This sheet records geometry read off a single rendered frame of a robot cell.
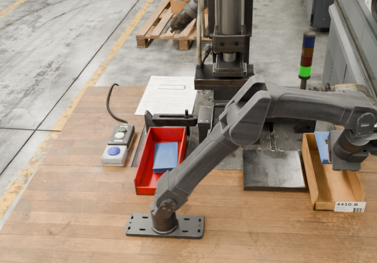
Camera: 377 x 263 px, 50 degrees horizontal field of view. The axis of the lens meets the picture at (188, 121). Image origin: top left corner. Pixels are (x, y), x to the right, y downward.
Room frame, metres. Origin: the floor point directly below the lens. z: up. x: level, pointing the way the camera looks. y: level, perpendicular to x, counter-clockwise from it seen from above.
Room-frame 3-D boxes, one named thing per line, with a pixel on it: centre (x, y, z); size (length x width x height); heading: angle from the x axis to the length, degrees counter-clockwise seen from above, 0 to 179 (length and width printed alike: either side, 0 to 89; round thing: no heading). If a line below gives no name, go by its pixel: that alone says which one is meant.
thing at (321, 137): (0.86, -0.39, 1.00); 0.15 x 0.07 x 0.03; 172
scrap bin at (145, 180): (0.94, 0.09, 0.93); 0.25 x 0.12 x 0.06; 172
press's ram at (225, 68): (1.14, -0.13, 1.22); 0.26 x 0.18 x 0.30; 172
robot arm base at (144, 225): (0.70, 0.08, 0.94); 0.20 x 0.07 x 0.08; 82
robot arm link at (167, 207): (0.70, 0.07, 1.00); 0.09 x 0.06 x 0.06; 0
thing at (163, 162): (0.97, 0.08, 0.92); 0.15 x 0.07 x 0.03; 179
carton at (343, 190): (0.83, -0.39, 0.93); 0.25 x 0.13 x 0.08; 172
